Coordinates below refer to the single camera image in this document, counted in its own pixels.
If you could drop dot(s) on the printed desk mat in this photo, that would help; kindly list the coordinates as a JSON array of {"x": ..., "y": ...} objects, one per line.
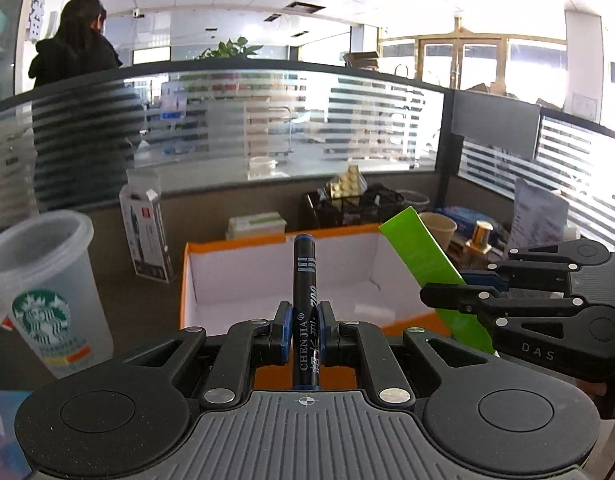
[{"x": 4, "y": 435}]

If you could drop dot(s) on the striped glass side partition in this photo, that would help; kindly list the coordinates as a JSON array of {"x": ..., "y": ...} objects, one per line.
[{"x": 577, "y": 160}]

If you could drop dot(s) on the black marker pen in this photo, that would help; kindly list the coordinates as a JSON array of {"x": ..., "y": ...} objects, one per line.
[{"x": 306, "y": 290}]

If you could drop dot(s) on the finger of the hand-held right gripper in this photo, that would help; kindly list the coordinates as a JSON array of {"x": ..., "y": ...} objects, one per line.
[
  {"x": 475, "y": 278},
  {"x": 452, "y": 296}
]

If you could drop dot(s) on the orange cardboard box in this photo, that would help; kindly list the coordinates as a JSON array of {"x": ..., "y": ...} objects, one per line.
[{"x": 267, "y": 280}]

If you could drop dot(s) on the translucent plastic cup green logo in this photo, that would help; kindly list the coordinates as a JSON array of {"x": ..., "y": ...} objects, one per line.
[{"x": 47, "y": 285}]

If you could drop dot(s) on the blue plastic packet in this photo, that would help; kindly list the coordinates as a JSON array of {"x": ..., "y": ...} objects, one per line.
[{"x": 457, "y": 217}]

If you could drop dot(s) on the dark computer monitor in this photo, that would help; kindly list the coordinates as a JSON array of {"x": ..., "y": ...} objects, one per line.
[{"x": 495, "y": 122}]

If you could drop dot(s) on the gold perfume bottle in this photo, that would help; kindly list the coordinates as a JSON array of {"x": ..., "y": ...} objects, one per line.
[{"x": 480, "y": 237}]

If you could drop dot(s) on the striped glass desk partition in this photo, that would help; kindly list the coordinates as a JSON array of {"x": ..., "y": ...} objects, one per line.
[{"x": 287, "y": 120}]

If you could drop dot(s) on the green and white box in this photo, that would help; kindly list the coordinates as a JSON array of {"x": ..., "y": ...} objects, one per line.
[{"x": 255, "y": 225}]

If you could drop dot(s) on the white pen carton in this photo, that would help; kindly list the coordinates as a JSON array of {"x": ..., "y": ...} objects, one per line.
[{"x": 147, "y": 230}]

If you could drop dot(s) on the beige paper cup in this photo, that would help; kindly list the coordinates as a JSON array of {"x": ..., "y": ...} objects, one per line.
[{"x": 440, "y": 227}]

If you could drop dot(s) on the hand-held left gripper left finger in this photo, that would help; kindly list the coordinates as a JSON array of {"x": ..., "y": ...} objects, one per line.
[{"x": 283, "y": 332}]

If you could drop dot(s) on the gold chocolate ball pack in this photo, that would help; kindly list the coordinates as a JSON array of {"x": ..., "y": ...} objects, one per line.
[{"x": 345, "y": 184}]

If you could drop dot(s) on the white printed pouch bag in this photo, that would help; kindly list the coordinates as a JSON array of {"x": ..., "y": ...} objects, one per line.
[{"x": 537, "y": 215}]

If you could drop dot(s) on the green potted plant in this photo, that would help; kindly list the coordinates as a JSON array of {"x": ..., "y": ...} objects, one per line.
[{"x": 230, "y": 50}]

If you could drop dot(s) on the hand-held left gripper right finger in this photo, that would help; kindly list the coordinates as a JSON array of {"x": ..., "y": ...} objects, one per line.
[{"x": 326, "y": 332}]

